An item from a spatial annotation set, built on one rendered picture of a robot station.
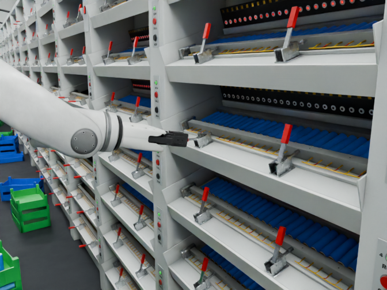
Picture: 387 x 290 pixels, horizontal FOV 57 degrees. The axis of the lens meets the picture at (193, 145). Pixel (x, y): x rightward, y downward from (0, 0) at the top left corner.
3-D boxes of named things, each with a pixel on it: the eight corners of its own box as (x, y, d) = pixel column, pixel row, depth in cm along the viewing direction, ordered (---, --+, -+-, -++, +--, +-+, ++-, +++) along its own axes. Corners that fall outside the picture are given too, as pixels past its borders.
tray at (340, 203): (365, 237, 51) (358, 180, 47) (170, 152, 102) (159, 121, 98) (440, 174, 59) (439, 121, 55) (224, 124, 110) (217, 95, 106)
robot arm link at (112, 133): (91, 147, 78) (104, 147, 80) (103, 155, 71) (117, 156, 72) (96, 109, 77) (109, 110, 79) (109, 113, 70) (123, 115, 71)
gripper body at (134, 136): (100, 145, 79) (146, 148, 85) (115, 154, 71) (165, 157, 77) (105, 111, 79) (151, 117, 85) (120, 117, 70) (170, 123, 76)
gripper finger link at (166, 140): (133, 138, 75) (143, 137, 81) (167, 145, 74) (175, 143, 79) (133, 133, 75) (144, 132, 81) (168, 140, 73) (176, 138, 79)
